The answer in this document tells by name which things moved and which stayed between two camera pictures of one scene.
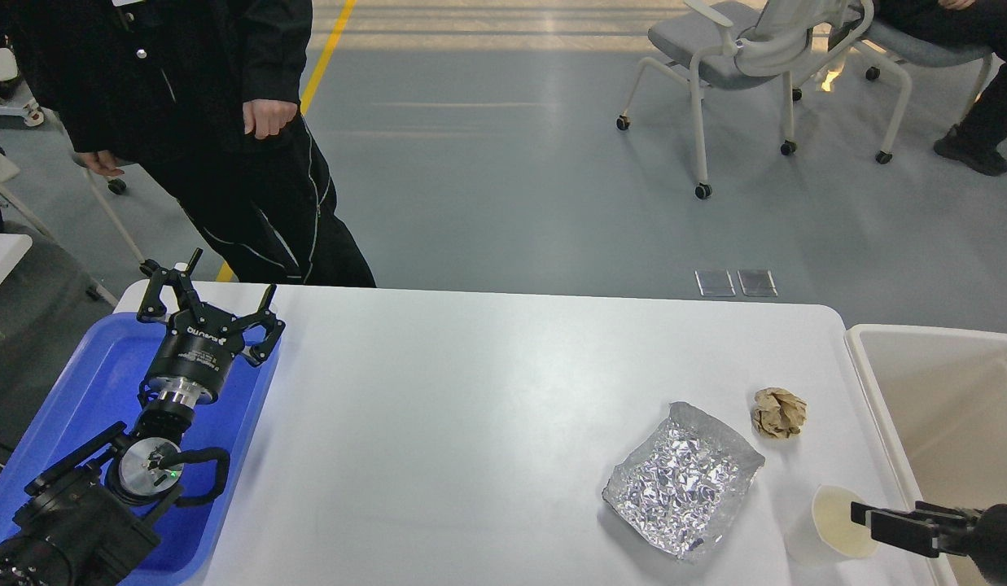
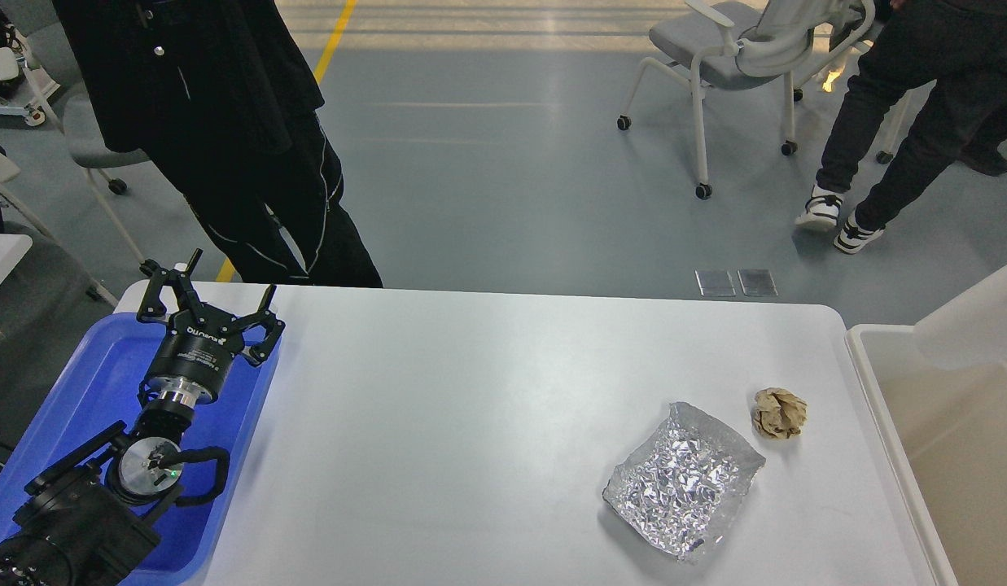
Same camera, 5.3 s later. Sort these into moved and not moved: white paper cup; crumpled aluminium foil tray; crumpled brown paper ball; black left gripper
Moved: white paper cup
Not moved: black left gripper; crumpled brown paper ball; crumpled aluminium foil tray
